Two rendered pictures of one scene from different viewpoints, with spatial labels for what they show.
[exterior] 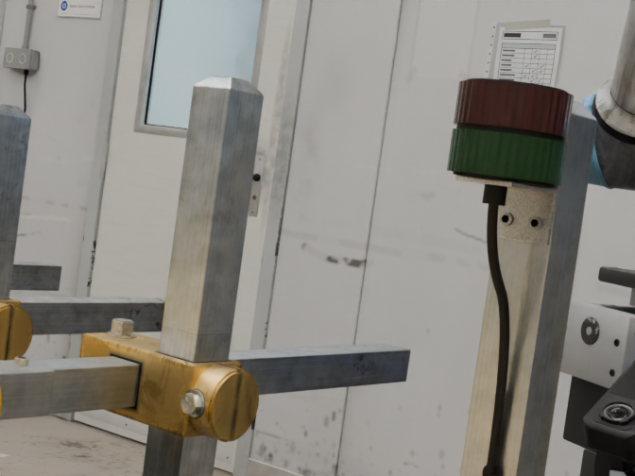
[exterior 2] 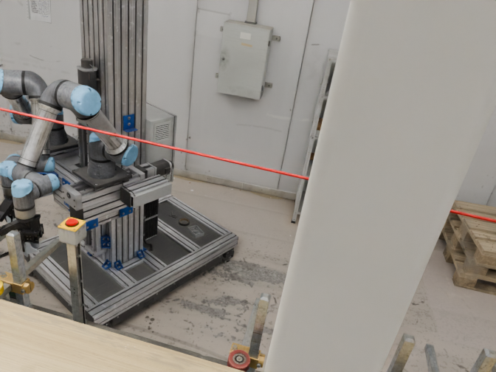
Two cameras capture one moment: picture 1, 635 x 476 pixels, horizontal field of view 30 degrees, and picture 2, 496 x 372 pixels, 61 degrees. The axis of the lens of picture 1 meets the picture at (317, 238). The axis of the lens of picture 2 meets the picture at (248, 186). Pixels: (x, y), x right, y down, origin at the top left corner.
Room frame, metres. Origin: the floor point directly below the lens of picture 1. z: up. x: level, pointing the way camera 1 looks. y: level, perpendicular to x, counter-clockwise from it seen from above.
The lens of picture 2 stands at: (-1.03, -0.45, 2.15)
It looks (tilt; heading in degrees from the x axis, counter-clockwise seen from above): 28 degrees down; 331
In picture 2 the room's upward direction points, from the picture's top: 9 degrees clockwise
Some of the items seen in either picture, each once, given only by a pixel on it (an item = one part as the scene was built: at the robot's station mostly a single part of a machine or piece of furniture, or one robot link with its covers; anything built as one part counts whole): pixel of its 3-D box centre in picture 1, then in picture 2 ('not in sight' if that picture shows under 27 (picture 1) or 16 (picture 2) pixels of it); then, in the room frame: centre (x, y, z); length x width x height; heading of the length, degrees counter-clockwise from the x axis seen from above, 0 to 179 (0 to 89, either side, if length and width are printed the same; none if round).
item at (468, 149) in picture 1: (506, 157); not in sight; (0.62, -0.09, 1.13); 0.06 x 0.06 x 0.02
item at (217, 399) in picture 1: (165, 384); not in sight; (0.83, 0.09, 0.95); 0.14 x 0.06 x 0.05; 52
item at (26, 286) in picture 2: not in sight; (15, 283); (0.52, -0.30, 0.84); 0.14 x 0.06 x 0.05; 52
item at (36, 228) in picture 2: not in sight; (29, 227); (0.61, -0.37, 1.05); 0.09 x 0.08 x 0.12; 72
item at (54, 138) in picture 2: not in sight; (54, 133); (1.51, -0.52, 1.09); 0.15 x 0.15 x 0.10
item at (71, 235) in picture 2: not in sight; (72, 232); (0.35, -0.52, 1.18); 0.07 x 0.07 x 0.08; 52
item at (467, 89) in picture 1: (512, 110); not in sight; (0.62, -0.09, 1.16); 0.06 x 0.06 x 0.02
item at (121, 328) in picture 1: (122, 328); not in sight; (0.86, 0.13, 0.98); 0.02 x 0.02 x 0.01
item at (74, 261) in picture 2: not in sight; (77, 285); (0.34, -0.52, 0.93); 0.05 x 0.05 x 0.45; 52
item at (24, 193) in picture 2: not in sight; (23, 194); (0.61, -0.37, 1.21); 0.09 x 0.08 x 0.11; 128
